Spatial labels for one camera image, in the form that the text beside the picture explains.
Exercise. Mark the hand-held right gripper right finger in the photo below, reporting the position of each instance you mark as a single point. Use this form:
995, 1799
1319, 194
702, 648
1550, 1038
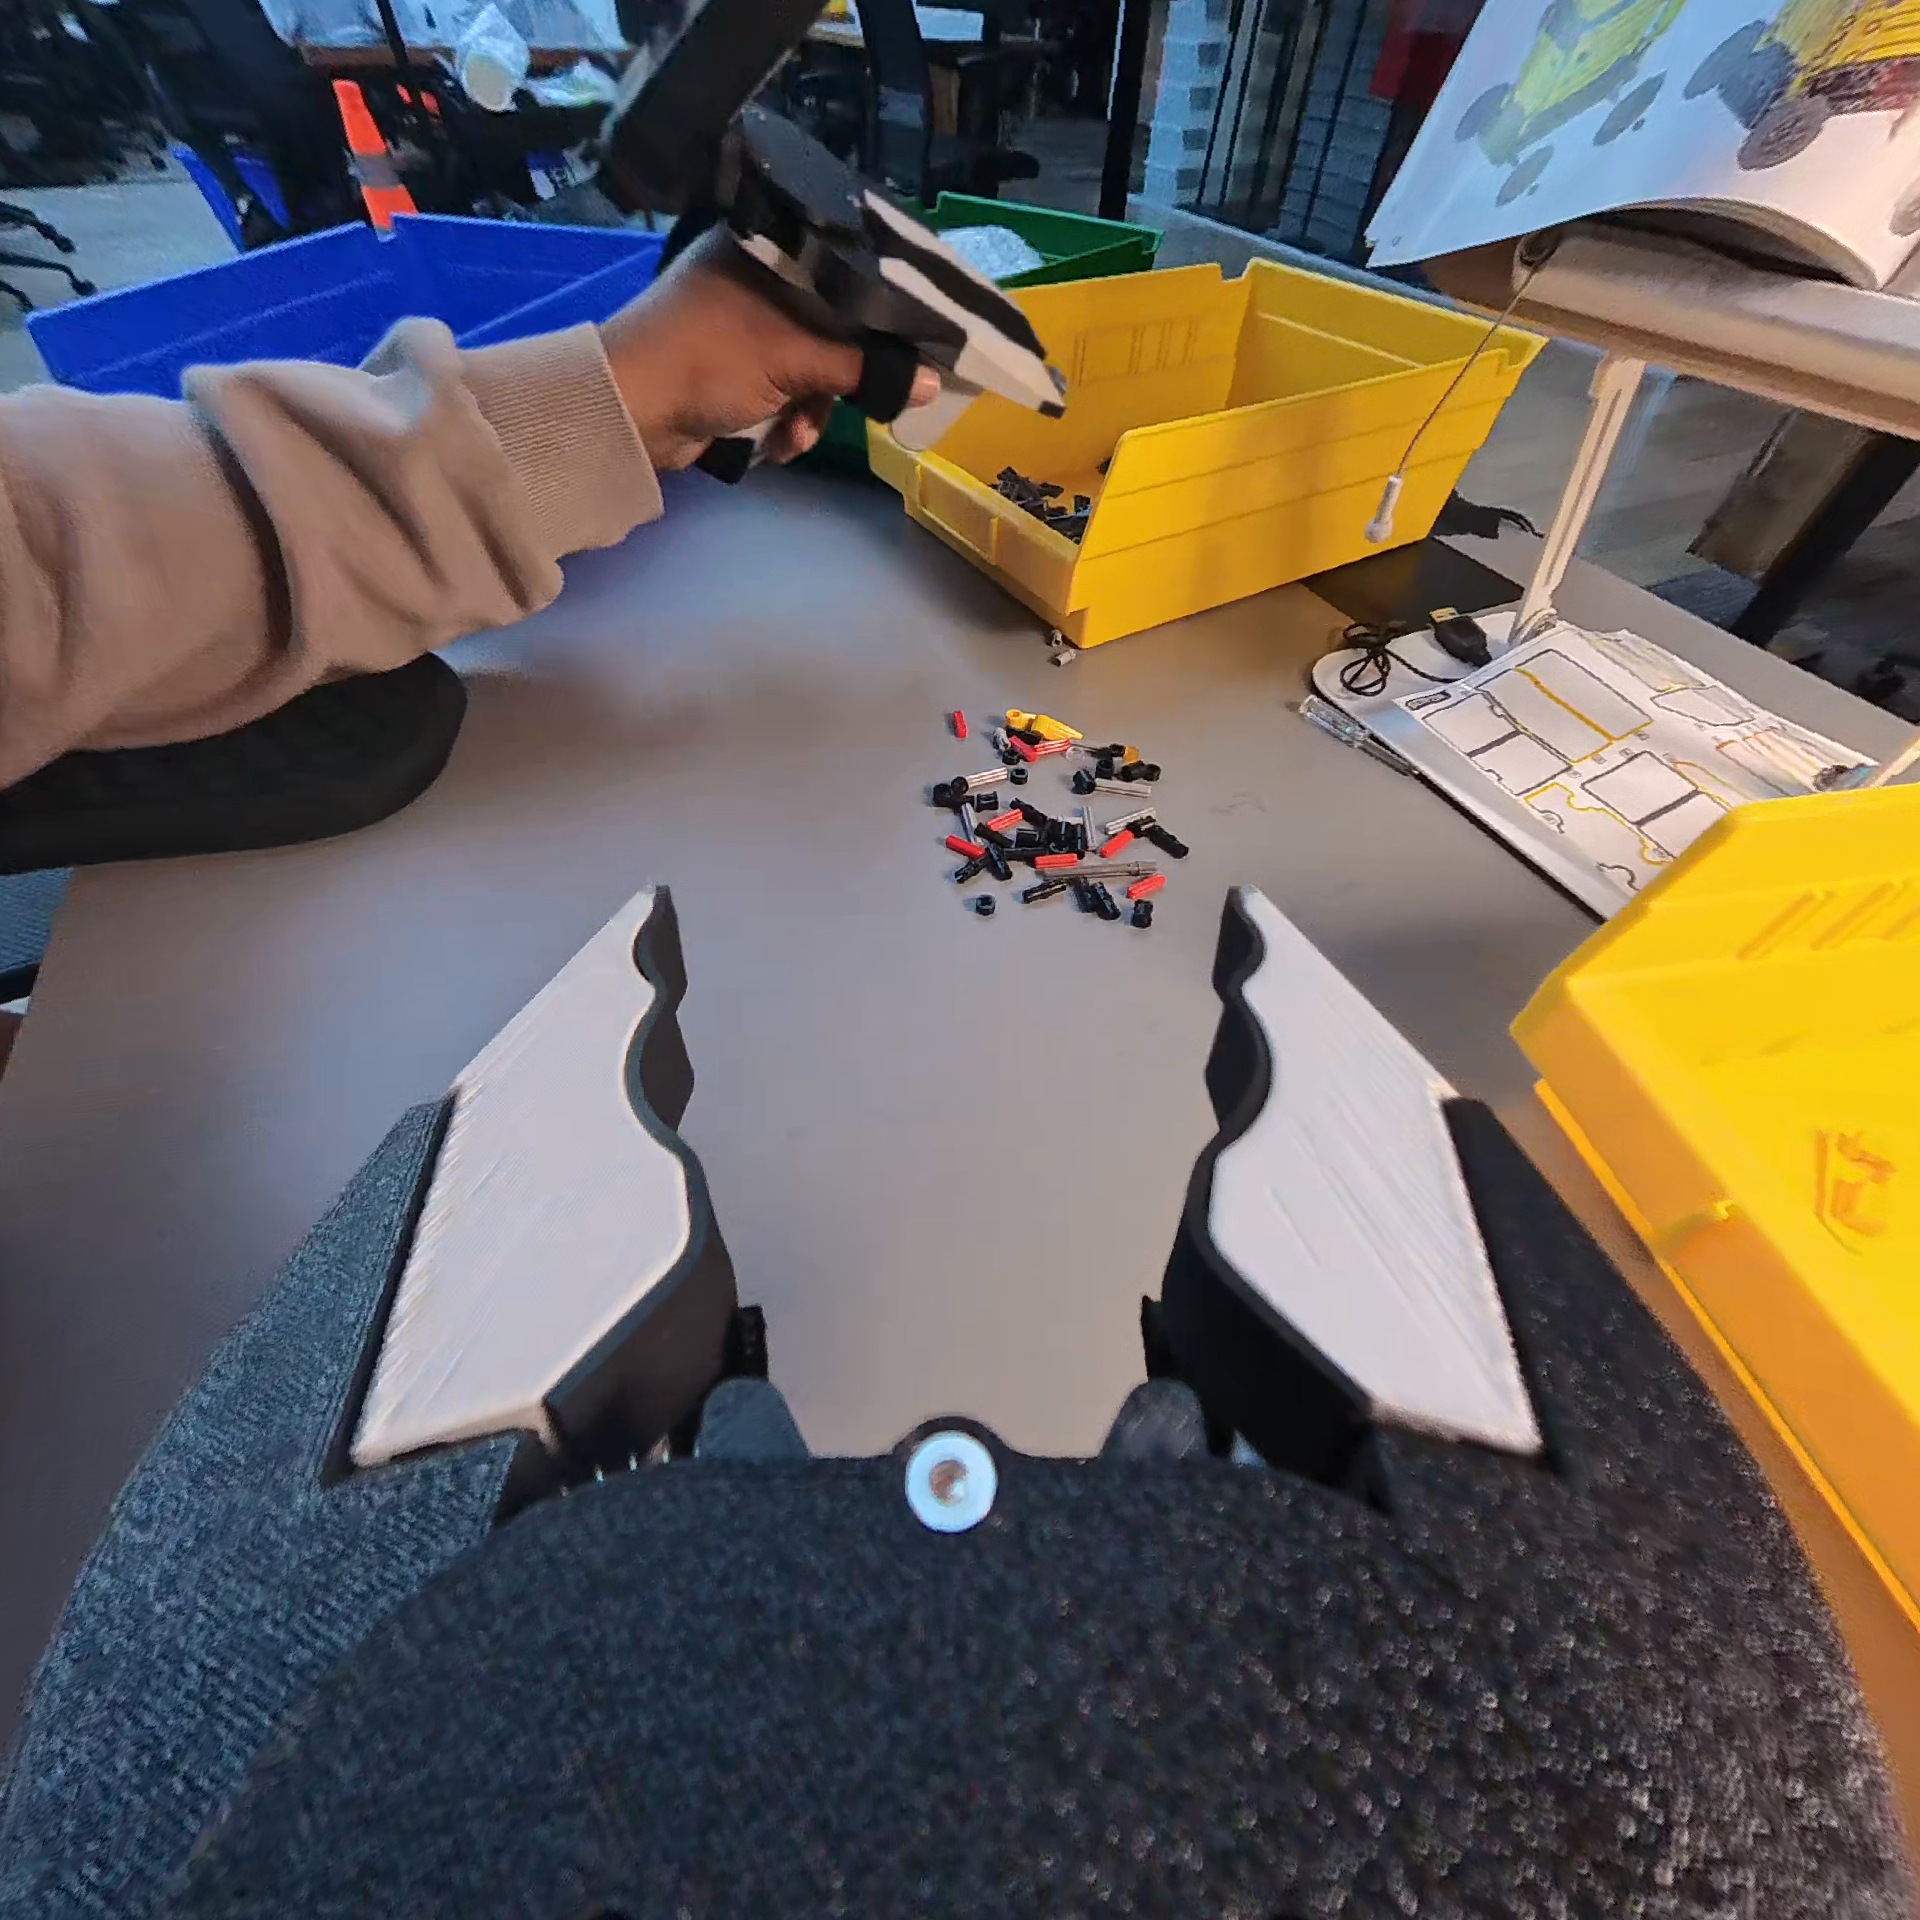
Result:
1350, 1243

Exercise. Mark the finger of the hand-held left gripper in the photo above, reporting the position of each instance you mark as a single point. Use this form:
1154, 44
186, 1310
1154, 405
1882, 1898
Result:
998, 374
961, 276

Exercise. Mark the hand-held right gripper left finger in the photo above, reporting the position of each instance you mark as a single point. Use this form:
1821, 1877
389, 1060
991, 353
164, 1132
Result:
526, 1227

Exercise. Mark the pile of grey track links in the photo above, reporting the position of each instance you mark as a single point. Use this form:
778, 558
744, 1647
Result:
1051, 504

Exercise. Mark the yellow plastic bin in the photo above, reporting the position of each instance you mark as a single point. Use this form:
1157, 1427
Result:
1290, 434

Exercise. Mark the person's left forearm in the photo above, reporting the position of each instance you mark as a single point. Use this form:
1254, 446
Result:
299, 509

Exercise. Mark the grey desk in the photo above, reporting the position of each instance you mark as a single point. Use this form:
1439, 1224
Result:
900, 1127

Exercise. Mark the person's left hand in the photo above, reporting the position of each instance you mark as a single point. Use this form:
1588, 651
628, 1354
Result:
721, 360

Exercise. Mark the clear plastic bag bundle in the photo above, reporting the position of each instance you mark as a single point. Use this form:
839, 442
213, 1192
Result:
991, 250

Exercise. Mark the green crate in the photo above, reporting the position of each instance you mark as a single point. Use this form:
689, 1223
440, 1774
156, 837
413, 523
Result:
1081, 239

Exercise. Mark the orange traffic cone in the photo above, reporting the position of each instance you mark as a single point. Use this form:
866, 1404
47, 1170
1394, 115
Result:
374, 151

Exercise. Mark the black flat pad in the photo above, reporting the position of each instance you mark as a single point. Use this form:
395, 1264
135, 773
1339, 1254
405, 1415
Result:
1409, 585

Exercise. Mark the yellow divided parts bin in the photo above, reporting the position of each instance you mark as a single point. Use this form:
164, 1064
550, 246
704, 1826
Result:
1770, 1050

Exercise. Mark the pile of small toy pins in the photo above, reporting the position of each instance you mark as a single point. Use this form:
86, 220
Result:
1051, 839

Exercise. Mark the blue plastic bin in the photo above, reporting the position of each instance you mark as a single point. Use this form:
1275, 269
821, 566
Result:
299, 298
233, 187

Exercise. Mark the black chair armrest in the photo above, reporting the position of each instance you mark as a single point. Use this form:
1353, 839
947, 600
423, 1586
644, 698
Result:
269, 781

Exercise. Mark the sticker sheet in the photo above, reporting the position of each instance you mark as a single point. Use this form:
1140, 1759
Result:
1619, 749

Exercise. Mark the grey chair seat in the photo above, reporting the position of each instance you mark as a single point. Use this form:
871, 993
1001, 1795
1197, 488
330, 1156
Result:
27, 930

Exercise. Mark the toy instruction booklet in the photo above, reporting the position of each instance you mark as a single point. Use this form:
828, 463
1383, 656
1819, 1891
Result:
1619, 122

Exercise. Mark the white book stand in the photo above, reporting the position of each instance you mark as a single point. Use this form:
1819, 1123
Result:
1727, 314

